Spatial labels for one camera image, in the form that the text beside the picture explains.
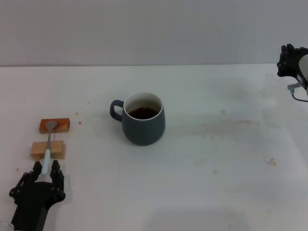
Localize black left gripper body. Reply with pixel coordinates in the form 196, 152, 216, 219
10, 180, 66, 231

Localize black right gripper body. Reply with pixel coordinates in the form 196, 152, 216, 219
291, 47, 308, 84

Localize blue handled metal spoon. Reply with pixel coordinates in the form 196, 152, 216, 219
40, 120, 58, 176

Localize dark grey ceramic cup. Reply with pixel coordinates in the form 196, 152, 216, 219
110, 91, 166, 146

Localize light wooden block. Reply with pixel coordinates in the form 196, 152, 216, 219
30, 141, 66, 162

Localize dark stained wooden block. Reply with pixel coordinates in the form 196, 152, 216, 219
38, 117, 71, 134

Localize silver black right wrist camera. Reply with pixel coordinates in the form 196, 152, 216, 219
298, 54, 308, 84

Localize right wrist cable with connector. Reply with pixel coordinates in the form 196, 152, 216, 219
286, 81, 308, 103

